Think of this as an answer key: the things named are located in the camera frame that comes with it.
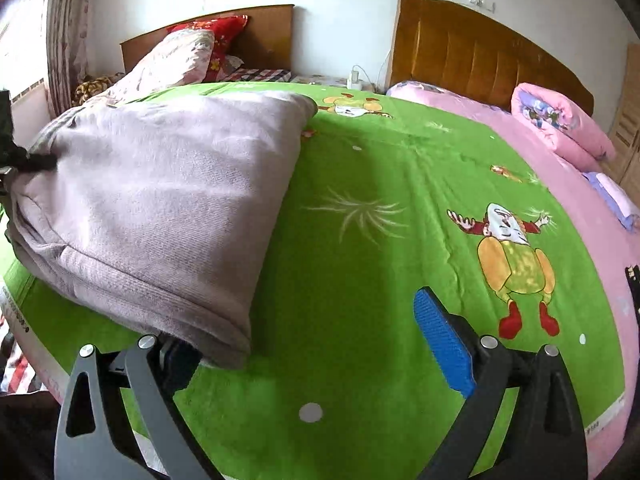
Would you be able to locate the plain wooden headboard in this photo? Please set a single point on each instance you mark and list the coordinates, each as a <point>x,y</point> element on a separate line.
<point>265,35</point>

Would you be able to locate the wooden cabinet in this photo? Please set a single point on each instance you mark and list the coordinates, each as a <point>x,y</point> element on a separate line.
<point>627,125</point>

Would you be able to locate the panelled wooden headboard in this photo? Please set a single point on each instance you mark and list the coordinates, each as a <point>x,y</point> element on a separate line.
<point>475,55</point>

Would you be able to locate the yellow brown patterned cloth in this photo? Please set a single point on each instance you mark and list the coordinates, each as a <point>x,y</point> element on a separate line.
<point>92,90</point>

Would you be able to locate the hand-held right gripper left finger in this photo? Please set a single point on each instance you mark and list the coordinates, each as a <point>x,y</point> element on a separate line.
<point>150,385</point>

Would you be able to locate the folded pink printed quilt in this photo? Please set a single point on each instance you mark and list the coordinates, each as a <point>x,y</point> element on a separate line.
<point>575,130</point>

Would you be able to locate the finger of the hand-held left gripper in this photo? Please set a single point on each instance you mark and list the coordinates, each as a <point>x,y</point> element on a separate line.
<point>37,162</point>

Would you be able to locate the green printed blanket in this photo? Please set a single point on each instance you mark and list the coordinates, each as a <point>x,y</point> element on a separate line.
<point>375,240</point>

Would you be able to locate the dark cloth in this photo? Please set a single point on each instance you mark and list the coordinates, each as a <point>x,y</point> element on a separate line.
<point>634,290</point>

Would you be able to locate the red floral pillow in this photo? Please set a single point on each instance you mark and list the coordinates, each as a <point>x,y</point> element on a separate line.
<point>225,35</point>

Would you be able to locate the white wall socket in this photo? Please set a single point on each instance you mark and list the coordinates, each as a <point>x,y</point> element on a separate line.
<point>482,2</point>

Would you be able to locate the folded purple cloth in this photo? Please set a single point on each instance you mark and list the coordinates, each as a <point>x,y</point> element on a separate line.
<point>612,195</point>

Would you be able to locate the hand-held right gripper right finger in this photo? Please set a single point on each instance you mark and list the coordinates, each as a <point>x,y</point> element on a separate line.
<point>442,340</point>

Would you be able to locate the window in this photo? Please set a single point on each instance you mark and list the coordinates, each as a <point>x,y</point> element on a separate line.
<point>25,45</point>

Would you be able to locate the white charger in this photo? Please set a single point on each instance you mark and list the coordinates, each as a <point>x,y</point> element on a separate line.
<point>354,79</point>

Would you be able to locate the patterned curtain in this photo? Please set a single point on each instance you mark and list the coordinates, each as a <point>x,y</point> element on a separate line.
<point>65,35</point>

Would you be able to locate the pink bedsheet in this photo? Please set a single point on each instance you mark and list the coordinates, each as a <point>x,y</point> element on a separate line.
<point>575,200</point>

